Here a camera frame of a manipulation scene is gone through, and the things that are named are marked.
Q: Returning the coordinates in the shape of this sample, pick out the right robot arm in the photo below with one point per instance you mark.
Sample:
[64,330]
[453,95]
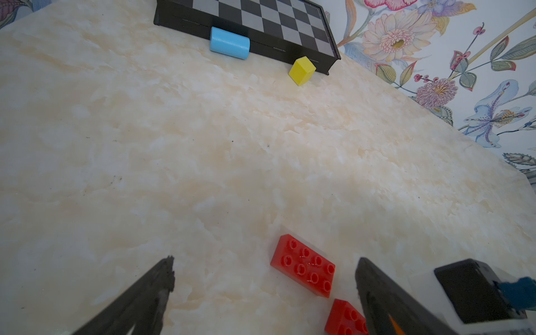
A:
[472,297]

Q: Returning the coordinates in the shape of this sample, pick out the red lego brick lower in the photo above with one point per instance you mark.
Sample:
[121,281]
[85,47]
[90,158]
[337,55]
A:
[303,265]

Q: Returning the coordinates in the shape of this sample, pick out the black grey chessboard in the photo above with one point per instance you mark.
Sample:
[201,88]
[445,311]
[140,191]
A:
[283,30]

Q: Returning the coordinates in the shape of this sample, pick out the yellow cube block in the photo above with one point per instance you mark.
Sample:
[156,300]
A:
[302,71]

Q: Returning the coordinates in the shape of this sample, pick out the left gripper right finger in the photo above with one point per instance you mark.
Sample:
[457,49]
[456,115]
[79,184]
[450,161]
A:
[382,297]

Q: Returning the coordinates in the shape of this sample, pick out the small orange lego brick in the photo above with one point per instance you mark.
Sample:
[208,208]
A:
[396,327]

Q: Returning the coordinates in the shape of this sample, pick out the light blue cylinder block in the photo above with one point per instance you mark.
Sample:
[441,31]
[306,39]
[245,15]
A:
[229,44]

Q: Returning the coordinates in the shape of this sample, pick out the red lego brick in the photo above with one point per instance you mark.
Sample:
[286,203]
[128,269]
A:
[303,265]
[344,319]

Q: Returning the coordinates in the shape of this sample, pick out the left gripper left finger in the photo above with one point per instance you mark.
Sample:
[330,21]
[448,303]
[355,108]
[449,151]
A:
[140,309]

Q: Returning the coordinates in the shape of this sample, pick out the red lego brick left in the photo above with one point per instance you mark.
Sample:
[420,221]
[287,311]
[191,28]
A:
[344,319]

